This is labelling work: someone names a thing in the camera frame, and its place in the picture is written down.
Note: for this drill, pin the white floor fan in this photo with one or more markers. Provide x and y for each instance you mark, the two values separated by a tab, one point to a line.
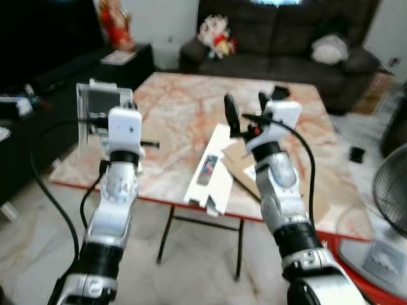
391	190

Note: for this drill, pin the small black box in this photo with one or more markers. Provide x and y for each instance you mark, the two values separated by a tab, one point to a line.
282	93

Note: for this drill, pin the black television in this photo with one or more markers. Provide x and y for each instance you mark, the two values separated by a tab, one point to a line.
44	32

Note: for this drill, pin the white paper sheet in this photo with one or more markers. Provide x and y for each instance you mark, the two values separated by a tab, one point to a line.
117	58

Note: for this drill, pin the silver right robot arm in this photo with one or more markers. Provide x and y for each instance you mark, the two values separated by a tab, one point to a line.
280	190

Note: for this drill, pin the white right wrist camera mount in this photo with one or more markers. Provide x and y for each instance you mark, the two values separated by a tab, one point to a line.
280	117

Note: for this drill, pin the dark brown sofa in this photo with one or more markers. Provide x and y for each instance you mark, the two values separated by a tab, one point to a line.
267	35

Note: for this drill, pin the grey round cushion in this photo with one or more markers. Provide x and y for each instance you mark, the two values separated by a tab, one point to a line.
329	49

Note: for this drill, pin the red frame stand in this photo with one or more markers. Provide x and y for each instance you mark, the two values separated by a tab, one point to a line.
331	244

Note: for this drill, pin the red festive doll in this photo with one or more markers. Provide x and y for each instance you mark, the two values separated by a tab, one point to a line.
116	25

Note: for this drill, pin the marble pattern folding table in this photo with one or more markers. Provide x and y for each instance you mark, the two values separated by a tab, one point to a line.
178	108

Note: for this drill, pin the wall socket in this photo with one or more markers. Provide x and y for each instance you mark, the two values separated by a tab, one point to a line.
394	61

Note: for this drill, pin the white flat carton box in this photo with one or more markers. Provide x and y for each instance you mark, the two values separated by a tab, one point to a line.
210	171

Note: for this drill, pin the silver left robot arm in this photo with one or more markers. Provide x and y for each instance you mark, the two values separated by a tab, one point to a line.
108	210

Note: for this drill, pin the clear plastic container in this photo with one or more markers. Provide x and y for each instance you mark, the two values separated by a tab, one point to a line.
95	98

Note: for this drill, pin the small black floor object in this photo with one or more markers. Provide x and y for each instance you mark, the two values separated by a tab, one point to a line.
358	154

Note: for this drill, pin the cartoon boy plush doll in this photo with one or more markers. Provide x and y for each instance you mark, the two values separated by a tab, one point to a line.
215	35

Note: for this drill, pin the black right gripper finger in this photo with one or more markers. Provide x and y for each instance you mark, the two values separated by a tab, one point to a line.
264	100
233	117

